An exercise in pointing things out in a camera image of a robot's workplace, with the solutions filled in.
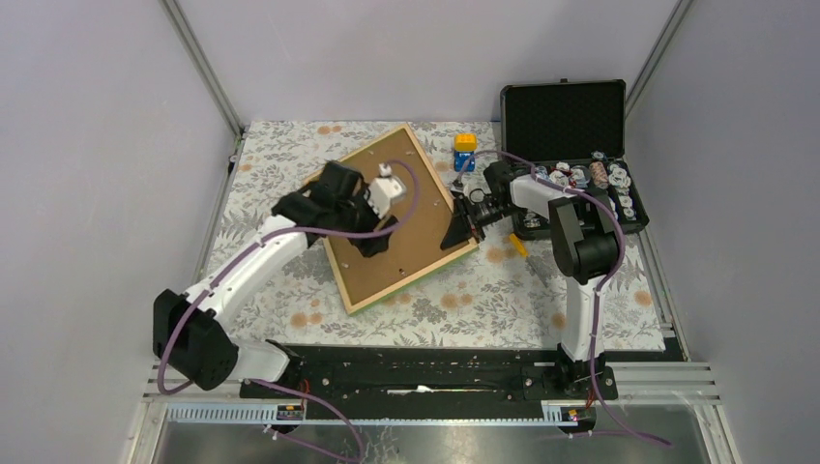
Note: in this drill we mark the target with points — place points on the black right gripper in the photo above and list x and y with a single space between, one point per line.
461 226

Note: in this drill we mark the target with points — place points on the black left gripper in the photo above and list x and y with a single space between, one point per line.
371 246

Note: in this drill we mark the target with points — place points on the green wooden picture frame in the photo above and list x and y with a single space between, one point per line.
416 275

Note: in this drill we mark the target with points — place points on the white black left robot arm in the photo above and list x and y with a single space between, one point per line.
190 329

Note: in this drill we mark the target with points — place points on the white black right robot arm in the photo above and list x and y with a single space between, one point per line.
586 239

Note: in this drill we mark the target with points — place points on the blue toy brick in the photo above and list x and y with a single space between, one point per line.
464 161

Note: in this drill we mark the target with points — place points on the floral tablecloth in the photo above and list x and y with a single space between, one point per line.
494 297

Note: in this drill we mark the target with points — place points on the yellow toy brick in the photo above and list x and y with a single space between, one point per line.
465 142

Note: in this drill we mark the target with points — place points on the black poker chip case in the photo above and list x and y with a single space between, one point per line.
578 123

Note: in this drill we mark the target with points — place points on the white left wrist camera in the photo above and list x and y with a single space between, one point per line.
384 191

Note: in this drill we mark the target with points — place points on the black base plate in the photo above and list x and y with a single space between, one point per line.
439 384

